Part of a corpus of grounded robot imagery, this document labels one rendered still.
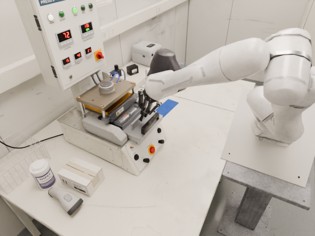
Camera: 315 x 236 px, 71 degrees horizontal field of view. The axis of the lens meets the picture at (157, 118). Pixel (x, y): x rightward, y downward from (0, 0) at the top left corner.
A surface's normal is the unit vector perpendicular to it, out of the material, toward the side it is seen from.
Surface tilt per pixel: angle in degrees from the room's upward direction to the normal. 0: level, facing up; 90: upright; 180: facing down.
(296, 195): 0
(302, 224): 0
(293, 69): 40
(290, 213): 0
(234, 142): 45
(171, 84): 80
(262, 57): 66
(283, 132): 97
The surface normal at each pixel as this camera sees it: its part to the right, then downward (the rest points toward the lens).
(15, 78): 0.88, 0.28
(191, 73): -0.60, 0.27
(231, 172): -0.02, -0.78
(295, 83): -0.13, -0.11
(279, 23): -0.47, 0.55
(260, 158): -0.34, -0.16
